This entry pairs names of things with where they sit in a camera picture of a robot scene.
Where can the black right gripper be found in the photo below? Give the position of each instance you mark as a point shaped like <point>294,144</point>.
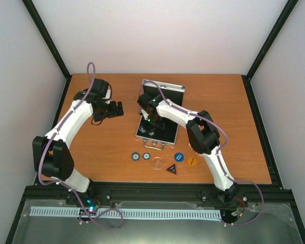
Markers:
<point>150,129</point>

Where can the clear round disc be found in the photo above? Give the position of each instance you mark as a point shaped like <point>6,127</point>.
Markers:
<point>157,163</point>

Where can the black red triangle token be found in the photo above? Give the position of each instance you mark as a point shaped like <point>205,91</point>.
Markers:
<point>171,169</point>

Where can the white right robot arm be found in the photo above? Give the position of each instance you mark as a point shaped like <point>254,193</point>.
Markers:
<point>203,135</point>

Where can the blue round token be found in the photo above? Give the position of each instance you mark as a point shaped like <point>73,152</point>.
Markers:
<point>179,157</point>

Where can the black aluminium frame rail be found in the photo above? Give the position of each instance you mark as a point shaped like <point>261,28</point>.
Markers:
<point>201,194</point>

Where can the orange round token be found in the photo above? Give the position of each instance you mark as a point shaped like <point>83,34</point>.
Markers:
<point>192,161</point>

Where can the white cable duct strip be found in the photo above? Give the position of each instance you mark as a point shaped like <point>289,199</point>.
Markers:
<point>128,214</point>

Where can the aluminium poker case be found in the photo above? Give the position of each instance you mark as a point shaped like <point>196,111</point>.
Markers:
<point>165,132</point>

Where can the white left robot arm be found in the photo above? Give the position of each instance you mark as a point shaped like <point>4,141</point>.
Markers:
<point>51,153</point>

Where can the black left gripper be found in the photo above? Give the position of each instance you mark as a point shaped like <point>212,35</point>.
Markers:
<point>114,113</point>

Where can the blue white poker chip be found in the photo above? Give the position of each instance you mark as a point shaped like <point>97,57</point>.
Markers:
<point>135,156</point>
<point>146,156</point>

